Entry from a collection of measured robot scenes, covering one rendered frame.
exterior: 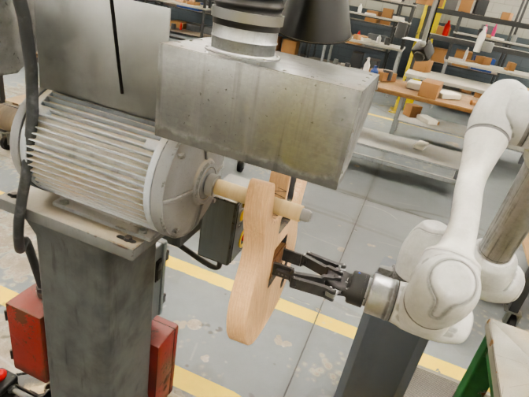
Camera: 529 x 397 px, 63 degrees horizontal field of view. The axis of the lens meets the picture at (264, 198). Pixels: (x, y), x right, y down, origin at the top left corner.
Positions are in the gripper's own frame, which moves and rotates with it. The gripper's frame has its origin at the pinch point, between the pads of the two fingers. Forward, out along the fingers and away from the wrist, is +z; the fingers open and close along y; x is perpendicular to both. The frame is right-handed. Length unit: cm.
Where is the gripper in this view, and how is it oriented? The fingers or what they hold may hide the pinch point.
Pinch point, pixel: (279, 261)
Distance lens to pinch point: 99.7
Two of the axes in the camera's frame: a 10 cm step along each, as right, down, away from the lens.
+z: -9.2, -2.9, 2.6
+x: 1.8, -9.1, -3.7
